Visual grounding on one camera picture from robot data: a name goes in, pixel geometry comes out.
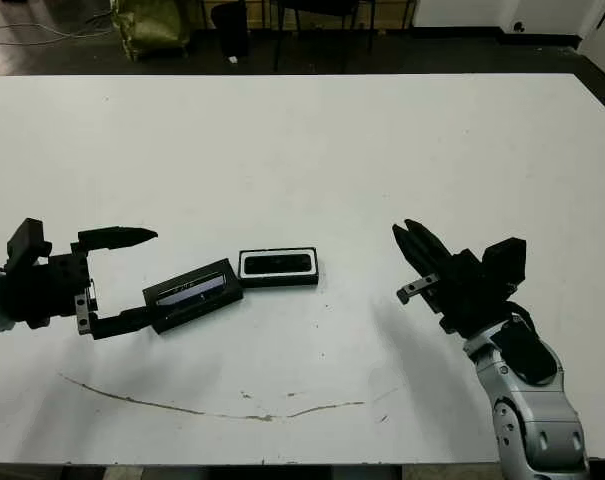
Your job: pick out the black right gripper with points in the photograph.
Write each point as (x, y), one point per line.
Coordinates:
(467, 290)

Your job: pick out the black upright case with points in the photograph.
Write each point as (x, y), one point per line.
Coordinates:
(232, 27)

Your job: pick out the black round wall fitting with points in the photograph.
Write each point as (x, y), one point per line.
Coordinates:
(520, 25)

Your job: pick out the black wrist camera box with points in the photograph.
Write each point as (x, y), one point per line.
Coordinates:
(504, 262)
(27, 242)

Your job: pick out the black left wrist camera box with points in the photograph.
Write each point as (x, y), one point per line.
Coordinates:
(27, 242)

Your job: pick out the black bar-shaped camera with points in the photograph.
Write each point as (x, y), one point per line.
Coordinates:
(279, 264)

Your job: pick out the black glossy box lid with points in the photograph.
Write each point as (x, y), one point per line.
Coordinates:
(197, 295)

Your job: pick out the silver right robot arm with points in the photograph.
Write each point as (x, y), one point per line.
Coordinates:
(532, 400)

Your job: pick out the yellow-green bag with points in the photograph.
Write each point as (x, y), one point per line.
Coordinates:
(152, 25)

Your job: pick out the black box white foam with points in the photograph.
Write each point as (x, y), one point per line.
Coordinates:
(277, 281)

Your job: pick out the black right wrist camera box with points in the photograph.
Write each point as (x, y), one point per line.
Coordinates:
(504, 262)

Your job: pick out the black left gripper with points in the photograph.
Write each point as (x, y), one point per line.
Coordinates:
(47, 295)

